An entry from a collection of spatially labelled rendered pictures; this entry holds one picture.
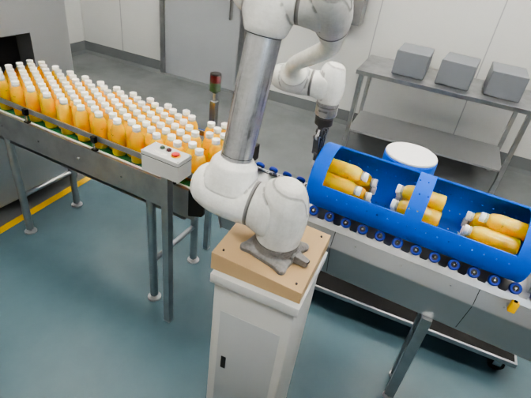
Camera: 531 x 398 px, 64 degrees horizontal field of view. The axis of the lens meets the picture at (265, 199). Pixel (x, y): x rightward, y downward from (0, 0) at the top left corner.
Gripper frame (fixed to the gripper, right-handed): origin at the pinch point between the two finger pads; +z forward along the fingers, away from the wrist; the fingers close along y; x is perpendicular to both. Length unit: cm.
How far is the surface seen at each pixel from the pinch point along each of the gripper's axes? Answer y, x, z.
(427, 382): -15, 84, 116
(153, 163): 32, -62, 11
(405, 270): 11, 51, 29
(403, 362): 7, 66, 85
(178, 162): 31, -50, 6
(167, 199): 29, -57, 29
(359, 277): 8, 34, 46
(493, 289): 9, 82, 23
